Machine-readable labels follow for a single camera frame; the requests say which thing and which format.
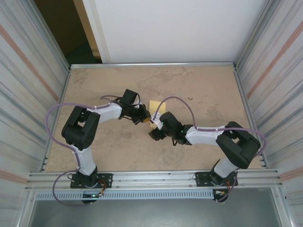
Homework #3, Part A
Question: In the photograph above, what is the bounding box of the translucent corrugated side panel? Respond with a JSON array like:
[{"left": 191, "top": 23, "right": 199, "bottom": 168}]
[
  {"left": 236, "top": 0, "right": 303, "bottom": 210},
  {"left": 0, "top": 0, "right": 71, "bottom": 210}
]

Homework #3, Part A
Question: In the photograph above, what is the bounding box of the grey slotted cable duct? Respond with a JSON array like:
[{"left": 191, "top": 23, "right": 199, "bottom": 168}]
[{"left": 35, "top": 190, "right": 215, "bottom": 201}]

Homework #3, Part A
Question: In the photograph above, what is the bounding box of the aluminium table side rail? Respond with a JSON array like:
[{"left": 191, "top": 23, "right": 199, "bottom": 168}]
[
  {"left": 42, "top": 67, "right": 71, "bottom": 171},
  {"left": 233, "top": 67, "right": 267, "bottom": 169}
]

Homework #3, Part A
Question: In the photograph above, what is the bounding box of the aluminium corner post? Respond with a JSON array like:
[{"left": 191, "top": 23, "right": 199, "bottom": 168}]
[
  {"left": 21, "top": 0, "right": 71, "bottom": 71},
  {"left": 233, "top": 0, "right": 279, "bottom": 70}
]

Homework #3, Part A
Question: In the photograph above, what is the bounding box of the yellow paper sheet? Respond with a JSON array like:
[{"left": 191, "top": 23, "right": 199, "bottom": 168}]
[{"left": 149, "top": 100, "right": 167, "bottom": 130}]

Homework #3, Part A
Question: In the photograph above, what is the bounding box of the grey metal sheet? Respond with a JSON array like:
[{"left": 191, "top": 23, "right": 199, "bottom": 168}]
[{"left": 28, "top": 200, "right": 285, "bottom": 227}]

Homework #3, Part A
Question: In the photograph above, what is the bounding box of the connector board with orange wires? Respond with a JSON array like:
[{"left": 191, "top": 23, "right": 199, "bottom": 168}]
[
  {"left": 213, "top": 181, "right": 232, "bottom": 203},
  {"left": 81, "top": 181, "right": 107, "bottom": 204}
]

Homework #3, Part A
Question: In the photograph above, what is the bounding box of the cream door frame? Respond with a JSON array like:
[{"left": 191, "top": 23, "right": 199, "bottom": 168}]
[{"left": 72, "top": 0, "right": 103, "bottom": 64}]

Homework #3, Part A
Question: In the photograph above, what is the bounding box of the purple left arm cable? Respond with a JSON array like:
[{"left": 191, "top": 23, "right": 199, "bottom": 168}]
[{"left": 46, "top": 95, "right": 125, "bottom": 208}]

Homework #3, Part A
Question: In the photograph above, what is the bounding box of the thin aluminium table rail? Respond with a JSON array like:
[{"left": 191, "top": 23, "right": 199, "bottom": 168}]
[{"left": 68, "top": 61, "right": 237, "bottom": 70}]

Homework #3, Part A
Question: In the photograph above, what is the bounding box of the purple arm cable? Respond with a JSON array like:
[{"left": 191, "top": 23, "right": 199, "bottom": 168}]
[
  {"left": 46, "top": 95, "right": 125, "bottom": 208},
  {"left": 152, "top": 96, "right": 267, "bottom": 203}
]

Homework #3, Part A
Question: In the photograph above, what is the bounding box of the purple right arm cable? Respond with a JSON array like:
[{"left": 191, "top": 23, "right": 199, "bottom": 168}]
[{"left": 152, "top": 96, "right": 267, "bottom": 203}]

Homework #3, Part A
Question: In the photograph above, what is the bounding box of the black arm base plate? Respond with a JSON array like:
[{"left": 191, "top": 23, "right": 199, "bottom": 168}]
[
  {"left": 195, "top": 170, "right": 238, "bottom": 187},
  {"left": 70, "top": 173, "right": 113, "bottom": 189}
]

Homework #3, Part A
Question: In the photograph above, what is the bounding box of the wide aluminium mounting rail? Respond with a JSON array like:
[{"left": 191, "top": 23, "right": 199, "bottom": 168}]
[{"left": 25, "top": 168, "right": 284, "bottom": 190}]

